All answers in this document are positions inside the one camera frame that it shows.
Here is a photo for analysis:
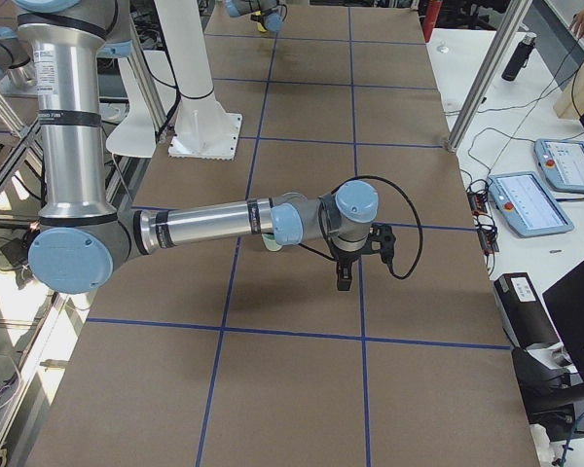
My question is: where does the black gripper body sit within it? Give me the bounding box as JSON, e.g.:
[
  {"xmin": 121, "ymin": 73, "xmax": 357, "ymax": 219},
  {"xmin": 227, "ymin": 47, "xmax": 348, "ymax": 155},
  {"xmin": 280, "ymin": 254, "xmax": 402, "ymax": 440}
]
[{"xmin": 329, "ymin": 240, "xmax": 374, "ymax": 275}]

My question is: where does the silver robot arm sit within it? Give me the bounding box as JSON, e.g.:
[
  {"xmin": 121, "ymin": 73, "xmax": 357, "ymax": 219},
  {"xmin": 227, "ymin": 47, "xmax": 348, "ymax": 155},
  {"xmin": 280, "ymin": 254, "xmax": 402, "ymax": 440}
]
[
  {"xmin": 223, "ymin": 0, "xmax": 287, "ymax": 33},
  {"xmin": 18, "ymin": 1, "xmax": 380, "ymax": 294}
]

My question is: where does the green plastic cup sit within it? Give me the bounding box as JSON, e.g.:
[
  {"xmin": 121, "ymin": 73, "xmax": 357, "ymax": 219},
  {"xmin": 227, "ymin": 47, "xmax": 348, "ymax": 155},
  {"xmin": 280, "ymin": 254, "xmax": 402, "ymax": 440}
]
[{"xmin": 262, "ymin": 233, "xmax": 282, "ymax": 252}]

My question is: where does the near blue teach pendant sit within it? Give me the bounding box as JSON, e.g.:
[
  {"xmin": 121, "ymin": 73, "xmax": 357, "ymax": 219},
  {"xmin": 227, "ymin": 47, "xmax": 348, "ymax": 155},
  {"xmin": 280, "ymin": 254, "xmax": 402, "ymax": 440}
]
[{"xmin": 488, "ymin": 171, "xmax": 574, "ymax": 237}]

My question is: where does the blue teach pendant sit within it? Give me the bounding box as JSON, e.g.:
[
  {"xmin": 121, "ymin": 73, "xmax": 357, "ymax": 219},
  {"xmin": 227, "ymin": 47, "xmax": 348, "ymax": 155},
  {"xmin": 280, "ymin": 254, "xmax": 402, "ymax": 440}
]
[
  {"xmin": 534, "ymin": 139, "xmax": 584, "ymax": 194},
  {"xmin": 488, "ymin": 171, "xmax": 574, "ymax": 237}
]

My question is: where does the black box with label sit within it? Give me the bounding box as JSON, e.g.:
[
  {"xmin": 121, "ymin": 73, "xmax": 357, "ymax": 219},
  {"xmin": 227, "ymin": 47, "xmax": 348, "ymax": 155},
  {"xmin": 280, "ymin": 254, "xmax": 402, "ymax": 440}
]
[{"xmin": 493, "ymin": 272, "xmax": 560, "ymax": 350}]

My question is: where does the black monitor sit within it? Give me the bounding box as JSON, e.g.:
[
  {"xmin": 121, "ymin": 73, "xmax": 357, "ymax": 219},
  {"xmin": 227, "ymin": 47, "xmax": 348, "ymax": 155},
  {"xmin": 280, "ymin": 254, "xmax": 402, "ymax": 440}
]
[{"xmin": 543, "ymin": 260, "xmax": 584, "ymax": 379}]

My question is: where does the far blue teach pendant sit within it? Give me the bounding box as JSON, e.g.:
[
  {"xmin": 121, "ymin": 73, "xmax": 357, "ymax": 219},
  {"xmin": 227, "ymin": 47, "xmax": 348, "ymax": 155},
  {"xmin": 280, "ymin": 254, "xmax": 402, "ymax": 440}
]
[{"xmin": 534, "ymin": 139, "xmax": 584, "ymax": 194}]

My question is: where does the black water bottle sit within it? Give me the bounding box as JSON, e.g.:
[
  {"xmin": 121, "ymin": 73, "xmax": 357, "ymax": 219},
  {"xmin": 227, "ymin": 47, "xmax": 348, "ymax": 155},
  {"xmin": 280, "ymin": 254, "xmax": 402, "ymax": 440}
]
[{"xmin": 501, "ymin": 33, "xmax": 536, "ymax": 82}]

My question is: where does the white chair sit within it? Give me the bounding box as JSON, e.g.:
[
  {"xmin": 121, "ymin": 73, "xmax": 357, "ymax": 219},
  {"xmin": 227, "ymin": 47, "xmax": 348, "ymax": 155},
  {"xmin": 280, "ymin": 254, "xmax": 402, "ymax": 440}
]
[{"xmin": 106, "ymin": 50, "xmax": 175, "ymax": 159}]

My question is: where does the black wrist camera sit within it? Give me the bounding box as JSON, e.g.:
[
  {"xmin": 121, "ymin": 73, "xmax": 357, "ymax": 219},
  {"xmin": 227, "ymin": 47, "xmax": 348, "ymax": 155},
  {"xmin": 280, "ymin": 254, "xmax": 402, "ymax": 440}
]
[{"xmin": 368, "ymin": 223, "xmax": 395, "ymax": 268}]

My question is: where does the black camera cable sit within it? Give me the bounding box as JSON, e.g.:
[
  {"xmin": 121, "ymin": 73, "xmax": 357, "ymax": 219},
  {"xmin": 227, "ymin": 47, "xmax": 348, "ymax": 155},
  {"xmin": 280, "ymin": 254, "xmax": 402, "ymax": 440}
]
[{"xmin": 343, "ymin": 175, "xmax": 424, "ymax": 281}]

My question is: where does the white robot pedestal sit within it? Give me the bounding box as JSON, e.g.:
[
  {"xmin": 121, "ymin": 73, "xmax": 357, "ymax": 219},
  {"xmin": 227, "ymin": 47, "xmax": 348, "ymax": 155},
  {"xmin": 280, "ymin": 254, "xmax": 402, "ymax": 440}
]
[{"xmin": 155, "ymin": 0, "xmax": 242, "ymax": 161}]

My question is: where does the aluminium frame post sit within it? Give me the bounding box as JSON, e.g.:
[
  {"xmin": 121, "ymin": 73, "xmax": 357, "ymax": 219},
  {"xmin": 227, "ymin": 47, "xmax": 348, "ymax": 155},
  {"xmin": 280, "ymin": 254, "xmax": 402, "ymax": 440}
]
[{"xmin": 445, "ymin": 0, "xmax": 532, "ymax": 153}]

